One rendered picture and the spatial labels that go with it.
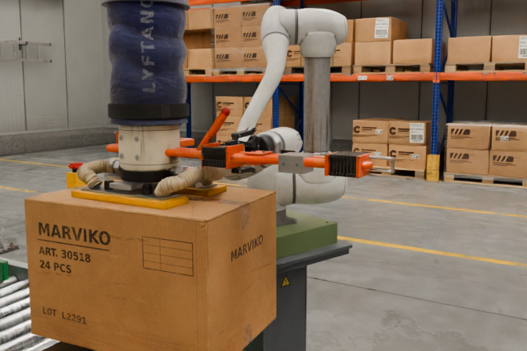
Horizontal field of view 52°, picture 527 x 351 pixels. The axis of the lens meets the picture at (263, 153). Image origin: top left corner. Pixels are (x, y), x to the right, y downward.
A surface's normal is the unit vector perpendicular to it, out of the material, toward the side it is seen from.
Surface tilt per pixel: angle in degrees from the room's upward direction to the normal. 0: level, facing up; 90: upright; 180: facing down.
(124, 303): 90
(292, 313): 90
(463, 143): 89
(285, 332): 90
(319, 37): 101
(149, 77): 73
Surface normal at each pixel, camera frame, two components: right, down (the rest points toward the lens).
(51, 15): 0.86, 0.06
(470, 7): -0.50, 0.11
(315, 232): 0.64, 0.09
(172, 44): 0.70, -0.23
